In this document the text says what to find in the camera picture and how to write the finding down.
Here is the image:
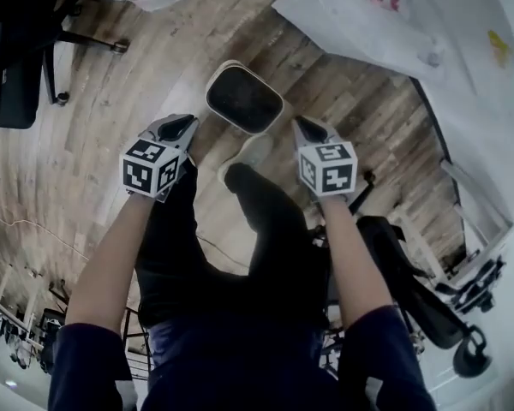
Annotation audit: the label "black office chair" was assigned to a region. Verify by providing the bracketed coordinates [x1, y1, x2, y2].
[0, 0, 130, 132]
[350, 173, 494, 379]

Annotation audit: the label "yellow item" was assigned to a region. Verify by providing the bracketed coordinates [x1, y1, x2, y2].
[487, 30, 511, 69]

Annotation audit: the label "beige container with dark inside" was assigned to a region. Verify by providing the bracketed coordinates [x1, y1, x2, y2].
[205, 59, 285, 136]

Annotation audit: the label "white metal frame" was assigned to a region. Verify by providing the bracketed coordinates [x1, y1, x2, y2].
[439, 159, 514, 278]

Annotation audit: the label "person's right forearm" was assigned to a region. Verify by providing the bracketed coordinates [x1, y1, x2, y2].
[319, 194, 396, 331]

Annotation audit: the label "person's left forearm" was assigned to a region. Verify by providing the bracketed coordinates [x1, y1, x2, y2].
[63, 191, 156, 337]

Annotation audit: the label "person's dark purple shirt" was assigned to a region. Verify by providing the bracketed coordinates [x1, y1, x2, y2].
[46, 305, 438, 411]

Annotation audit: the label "white desk with clutter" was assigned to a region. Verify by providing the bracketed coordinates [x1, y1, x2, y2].
[0, 263, 69, 374]

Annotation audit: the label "person's beige shoe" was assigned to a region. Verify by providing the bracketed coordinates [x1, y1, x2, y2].
[218, 134, 276, 183]

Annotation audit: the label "thin black floor cable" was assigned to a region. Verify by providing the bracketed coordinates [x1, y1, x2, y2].
[195, 234, 250, 270]

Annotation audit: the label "person's black trousers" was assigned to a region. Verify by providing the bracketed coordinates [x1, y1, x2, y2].
[134, 157, 332, 329]

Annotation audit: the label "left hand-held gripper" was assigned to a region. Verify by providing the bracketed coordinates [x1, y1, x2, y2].
[119, 114, 199, 204]

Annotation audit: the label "thin light floor cable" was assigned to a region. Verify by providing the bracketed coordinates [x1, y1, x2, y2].
[0, 201, 90, 263]

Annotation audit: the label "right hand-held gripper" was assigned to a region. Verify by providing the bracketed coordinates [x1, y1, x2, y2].
[291, 116, 359, 203]

